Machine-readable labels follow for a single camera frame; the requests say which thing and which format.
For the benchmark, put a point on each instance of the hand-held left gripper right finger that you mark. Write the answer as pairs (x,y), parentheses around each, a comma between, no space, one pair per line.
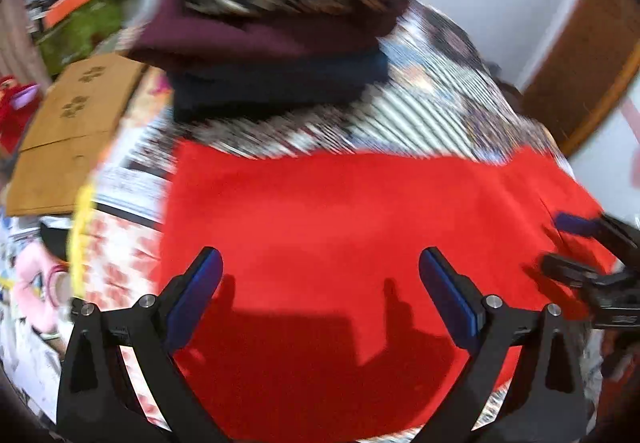
(450,298)

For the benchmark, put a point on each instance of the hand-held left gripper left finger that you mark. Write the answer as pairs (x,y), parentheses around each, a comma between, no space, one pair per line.
(197,293)

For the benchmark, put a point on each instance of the patterned patchwork bedspread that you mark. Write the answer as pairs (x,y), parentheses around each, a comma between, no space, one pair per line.
(425,113)

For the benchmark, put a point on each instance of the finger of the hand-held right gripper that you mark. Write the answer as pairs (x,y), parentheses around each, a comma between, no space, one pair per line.
(565,269)
(575,222)

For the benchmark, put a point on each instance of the red zip jacket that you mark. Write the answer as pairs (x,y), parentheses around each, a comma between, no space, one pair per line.
(325,223)

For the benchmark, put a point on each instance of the red plush toy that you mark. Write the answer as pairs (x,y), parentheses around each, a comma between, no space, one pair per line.
(12,118)

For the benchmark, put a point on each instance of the orange box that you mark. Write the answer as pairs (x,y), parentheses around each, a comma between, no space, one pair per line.
(67,5)

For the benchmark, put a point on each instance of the brown wooden door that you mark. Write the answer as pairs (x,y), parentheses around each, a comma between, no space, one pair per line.
(575,48)

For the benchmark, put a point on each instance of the maroon folded garment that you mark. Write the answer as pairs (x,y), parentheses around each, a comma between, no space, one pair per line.
(250,43)

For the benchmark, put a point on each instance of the wooden lap desk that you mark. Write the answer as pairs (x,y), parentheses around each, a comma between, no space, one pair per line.
(65,138)

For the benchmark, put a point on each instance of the dark navy folded garment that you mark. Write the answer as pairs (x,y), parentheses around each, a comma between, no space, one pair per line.
(275,88)

